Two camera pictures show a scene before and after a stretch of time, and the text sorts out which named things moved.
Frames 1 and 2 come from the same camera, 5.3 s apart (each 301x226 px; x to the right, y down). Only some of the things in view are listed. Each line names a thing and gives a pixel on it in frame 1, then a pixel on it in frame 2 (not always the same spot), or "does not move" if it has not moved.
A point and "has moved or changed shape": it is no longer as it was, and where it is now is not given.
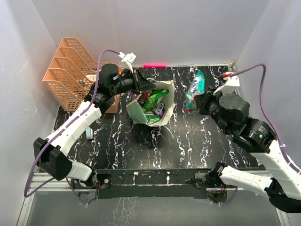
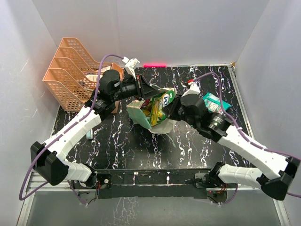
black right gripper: x=202 y=100 to x=170 y=109
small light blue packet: x=89 y=133 does not move
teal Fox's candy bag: x=198 y=87 has moved or changed shape
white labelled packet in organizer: x=91 y=77 does not move
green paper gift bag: x=136 y=111 has moved or changed shape
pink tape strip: x=154 y=65 does not move
